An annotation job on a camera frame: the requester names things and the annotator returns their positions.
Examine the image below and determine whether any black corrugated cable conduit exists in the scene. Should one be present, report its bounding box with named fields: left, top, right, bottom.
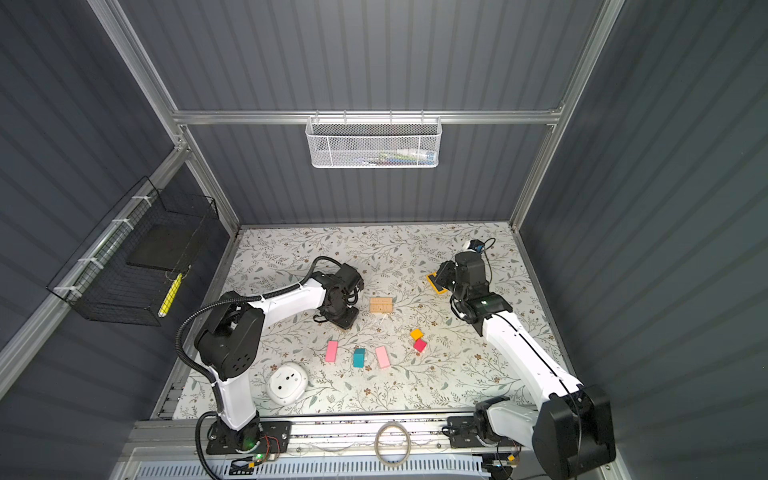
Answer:
left=175, top=256, right=343, bottom=480

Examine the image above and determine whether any black wire basket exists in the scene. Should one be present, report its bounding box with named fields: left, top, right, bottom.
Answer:
left=47, top=179, right=220, bottom=326

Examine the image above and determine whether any dark pink rectangular block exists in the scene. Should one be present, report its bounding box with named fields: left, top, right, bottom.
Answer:
left=325, top=340, right=338, bottom=363

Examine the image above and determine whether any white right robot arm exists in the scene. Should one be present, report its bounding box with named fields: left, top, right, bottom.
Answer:
left=431, top=250, right=616, bottom=479

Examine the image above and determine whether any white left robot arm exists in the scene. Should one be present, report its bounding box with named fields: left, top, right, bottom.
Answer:
left=190, top=256, right=364, bottom=454

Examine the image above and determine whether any yellow calculator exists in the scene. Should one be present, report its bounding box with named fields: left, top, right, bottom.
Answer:
left=427, top=272, right=447, bottom=295

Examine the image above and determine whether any white round smart speaker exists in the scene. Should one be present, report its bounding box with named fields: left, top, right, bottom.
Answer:
left=266, top=362, right=309, bottom=406

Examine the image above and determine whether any light pink wood block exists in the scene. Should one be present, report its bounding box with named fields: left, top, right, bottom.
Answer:
left=375, top=346, right=391, bottom=369

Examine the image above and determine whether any teal wood block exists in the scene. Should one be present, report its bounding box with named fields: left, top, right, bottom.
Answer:
left=353, top=348, right=366, bottom=369

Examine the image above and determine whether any white wire mesh basket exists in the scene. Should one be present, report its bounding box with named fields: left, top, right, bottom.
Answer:
left=305, top=118, right=443, bottom=169

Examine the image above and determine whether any roll of clear tape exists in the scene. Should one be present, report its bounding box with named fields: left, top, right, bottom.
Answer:
left=373, top=421, right=413, bottom=469

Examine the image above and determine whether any yellow green marker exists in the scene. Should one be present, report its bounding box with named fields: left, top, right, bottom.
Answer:
left=157, top=273, right=184, bottom=318

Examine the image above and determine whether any engraved rectangular wood block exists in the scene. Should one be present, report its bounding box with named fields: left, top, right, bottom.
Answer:
left=369, top=297, right=394, bottom=314

